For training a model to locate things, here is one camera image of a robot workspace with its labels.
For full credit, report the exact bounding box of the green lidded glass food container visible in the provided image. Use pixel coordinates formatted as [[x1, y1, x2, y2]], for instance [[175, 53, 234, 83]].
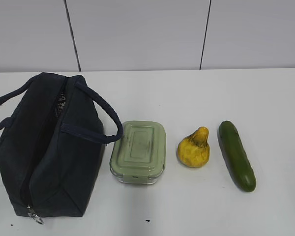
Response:
[[110, 120, 166, 185]]

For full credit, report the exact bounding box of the dark blue fabric lunch bag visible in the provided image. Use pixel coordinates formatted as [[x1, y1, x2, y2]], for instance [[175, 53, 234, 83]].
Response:
[[0, 72, 123, 221]]

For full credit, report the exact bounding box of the yellow pear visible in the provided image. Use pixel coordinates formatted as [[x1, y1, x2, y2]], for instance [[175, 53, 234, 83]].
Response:
[[177, 126, 210, 168]]

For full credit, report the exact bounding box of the green cucumber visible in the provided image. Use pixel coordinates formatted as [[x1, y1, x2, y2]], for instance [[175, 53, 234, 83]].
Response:
[[218, 120, 257, 192]]

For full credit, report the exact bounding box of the metal zipper pull ring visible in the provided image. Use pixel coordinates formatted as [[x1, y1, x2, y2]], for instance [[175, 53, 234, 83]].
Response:
[[27, 206, 45, 225]]

